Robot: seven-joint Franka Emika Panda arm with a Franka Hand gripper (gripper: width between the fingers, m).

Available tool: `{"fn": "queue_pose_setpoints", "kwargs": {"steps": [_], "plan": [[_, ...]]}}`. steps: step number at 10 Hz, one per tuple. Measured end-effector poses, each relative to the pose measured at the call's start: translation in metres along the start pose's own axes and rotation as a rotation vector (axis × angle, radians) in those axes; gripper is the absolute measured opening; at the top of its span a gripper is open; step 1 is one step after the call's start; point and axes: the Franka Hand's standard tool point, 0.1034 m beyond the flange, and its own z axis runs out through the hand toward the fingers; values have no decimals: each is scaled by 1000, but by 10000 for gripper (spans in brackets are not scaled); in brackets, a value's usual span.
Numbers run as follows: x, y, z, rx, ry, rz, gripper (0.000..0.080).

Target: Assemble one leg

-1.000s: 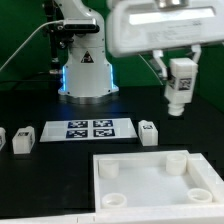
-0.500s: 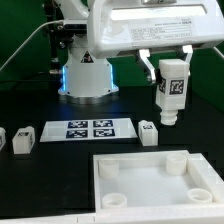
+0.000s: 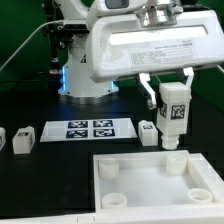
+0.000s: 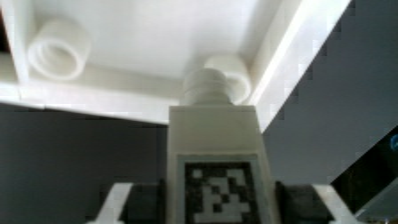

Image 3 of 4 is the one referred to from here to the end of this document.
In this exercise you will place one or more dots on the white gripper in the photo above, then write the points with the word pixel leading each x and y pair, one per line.
pixel 118 47

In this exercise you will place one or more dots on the white square table top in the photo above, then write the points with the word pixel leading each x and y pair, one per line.
pixel 151 180

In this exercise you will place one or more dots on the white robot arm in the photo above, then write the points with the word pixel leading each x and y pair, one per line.
pixel 77 85

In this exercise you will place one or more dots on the white sheet with tags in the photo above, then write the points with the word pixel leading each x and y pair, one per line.
pixel 97 129

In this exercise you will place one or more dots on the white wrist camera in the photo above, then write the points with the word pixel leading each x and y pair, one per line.
pixel 114 7

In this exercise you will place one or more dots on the black camera stand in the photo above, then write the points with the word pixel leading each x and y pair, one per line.
pixel 56 34

